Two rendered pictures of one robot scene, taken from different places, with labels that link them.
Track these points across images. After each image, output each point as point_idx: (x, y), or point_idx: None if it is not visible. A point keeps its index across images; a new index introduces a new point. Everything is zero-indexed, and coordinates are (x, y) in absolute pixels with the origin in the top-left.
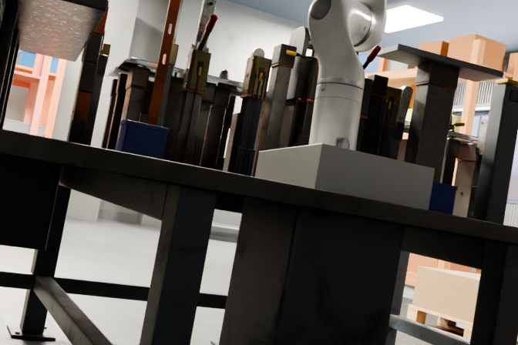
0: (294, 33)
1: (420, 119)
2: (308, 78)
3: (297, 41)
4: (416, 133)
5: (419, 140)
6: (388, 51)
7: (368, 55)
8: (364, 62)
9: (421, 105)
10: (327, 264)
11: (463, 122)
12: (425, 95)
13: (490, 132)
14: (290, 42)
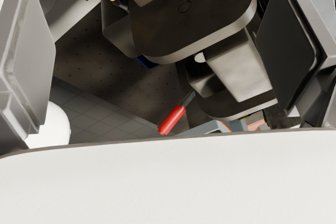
0: (217, 17)
1: (185, 90)
2: None
3: (180, 11)
4: (185, 75)
5: (177, 72)
6: (174, 135)
7: (173, 111)
8: (186, 97)
9: (193, 104)
10: None
11: (238, 120)
12: (189, 117)
13: (234, 128)
14: None
